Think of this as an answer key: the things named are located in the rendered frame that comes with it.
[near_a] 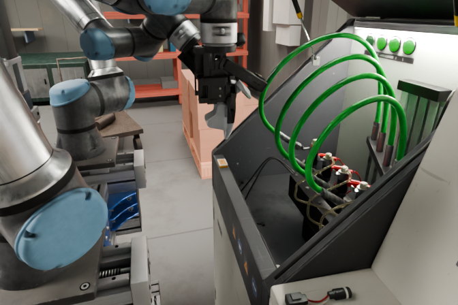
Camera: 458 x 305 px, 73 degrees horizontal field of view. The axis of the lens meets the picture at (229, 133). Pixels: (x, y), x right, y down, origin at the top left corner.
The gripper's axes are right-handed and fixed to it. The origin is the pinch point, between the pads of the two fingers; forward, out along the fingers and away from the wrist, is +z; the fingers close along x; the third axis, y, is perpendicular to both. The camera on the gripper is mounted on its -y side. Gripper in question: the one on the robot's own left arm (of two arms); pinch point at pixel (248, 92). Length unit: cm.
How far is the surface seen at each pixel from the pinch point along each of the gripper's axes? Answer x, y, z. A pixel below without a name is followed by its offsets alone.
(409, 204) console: 29.2, -6.8, 33.8
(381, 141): -1.1, -17.9, 35.4
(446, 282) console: 39, -1, 41
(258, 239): 12.7, 23.1, 27.2
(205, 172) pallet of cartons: -196, 73, 39
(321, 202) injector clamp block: 2.6, 5.9, 35.6
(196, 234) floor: -122, 90, 55
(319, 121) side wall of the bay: -41, -15, 31
